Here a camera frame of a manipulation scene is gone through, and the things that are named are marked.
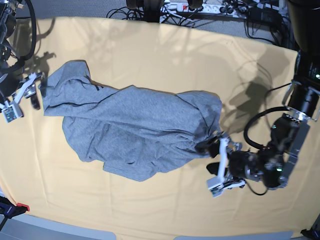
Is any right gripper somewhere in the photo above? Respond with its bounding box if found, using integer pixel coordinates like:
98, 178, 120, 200
0, 72, 51, 110

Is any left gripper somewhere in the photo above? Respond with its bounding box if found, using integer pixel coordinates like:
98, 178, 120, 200
195, 136, 263, 189

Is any grey t-shirt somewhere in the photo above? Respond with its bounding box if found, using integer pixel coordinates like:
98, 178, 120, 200
42, 61, 222, 182

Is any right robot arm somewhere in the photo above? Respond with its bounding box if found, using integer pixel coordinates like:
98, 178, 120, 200
0, 0, 56, 113

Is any yellow table cloth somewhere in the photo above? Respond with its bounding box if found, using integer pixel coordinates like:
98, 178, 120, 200
0, 17, 320, 240

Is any blue clamp with red tip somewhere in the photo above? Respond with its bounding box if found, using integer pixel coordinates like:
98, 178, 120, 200
0, 196, 30, 230

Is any blue clamp right corner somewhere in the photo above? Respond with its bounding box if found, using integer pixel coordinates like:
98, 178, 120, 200
300, 228, 320, 240

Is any black power adapter brick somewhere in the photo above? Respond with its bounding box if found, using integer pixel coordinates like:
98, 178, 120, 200
248, 7, 282, 24

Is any white power strip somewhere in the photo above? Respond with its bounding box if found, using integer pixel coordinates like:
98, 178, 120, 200
161, 2, 247, 19

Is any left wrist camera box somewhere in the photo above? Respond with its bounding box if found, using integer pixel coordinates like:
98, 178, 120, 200
206, 176, 225, 198

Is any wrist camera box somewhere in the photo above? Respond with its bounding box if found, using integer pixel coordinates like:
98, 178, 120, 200
0, 100, 24, 123
206, 176, 225, 198

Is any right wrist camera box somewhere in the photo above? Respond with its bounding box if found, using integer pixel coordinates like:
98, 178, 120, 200
0, 100, 24, 123

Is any tangle of black cables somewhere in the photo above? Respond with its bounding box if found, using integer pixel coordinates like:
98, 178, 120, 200
106, 6, 146, 21

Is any black robot base post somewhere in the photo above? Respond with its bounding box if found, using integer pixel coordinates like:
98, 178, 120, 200
140, 0, 164, 23

